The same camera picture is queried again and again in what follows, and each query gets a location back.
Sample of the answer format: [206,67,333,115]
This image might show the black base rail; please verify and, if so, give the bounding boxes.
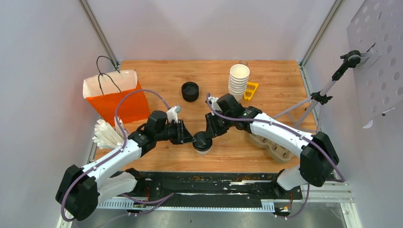
[94,170,353,211]

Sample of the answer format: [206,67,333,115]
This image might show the brown pulp cup carrier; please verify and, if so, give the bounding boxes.
[249,134,294,164]

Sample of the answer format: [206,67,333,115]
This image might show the yellow plastic holder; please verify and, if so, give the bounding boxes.
[243,82,259,101]

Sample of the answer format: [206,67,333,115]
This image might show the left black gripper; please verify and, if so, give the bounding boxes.
[156,120,197,145]

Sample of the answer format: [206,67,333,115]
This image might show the grey tripod stand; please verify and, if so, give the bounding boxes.
[273,50,371,133]

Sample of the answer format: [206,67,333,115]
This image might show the orange paper takeout bag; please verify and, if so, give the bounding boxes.
[82,69,150,127]

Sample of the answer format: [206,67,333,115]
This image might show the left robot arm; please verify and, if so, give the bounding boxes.
[55,111,196,221]

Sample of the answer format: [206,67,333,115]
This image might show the pink cup with packets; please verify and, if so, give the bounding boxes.
[92,118,124,149]

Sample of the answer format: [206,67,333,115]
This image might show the stack of white paper cups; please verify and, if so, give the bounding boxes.
[228,64,250,102]

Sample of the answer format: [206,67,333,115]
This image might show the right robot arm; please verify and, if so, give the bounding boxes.
[205,93,345,199]

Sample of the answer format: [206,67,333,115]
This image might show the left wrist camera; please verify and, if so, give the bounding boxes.
[166,105,182,124]

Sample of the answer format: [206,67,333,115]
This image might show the white perforated panel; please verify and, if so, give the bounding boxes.
[346,0,403,128]

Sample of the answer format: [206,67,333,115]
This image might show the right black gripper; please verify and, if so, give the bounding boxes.
[205,110,233,139]

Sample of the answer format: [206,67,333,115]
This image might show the stack of black lids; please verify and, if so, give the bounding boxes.
[181,82,199,102]

